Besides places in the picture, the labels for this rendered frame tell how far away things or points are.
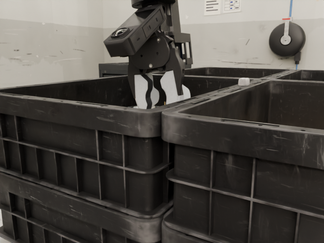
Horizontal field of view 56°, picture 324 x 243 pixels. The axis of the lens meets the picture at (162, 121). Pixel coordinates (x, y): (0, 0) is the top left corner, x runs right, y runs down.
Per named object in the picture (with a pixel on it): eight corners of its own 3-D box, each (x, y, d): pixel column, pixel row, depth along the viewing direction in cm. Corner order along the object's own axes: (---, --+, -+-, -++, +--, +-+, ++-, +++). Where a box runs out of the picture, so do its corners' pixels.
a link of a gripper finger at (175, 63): (192, 92, 48) (177, 36, 47) (187, 93, 46) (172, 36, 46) (167, 99, 50) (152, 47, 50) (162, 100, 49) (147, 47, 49)
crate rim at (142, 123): (152, 139, 28) (152, 113, 27) (-28, 108, 43) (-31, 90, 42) (263, 91, 61) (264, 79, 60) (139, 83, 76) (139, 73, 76)
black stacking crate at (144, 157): (153, 234, 30) (152, 119, 27) (-17, 172, 45) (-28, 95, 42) (258, 138, 63) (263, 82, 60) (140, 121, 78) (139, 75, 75)
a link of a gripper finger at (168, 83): (203, 119, 52) (189, 66, 52) (187, 126, 47) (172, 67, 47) (187, 122, 54) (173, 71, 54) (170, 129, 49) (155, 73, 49)
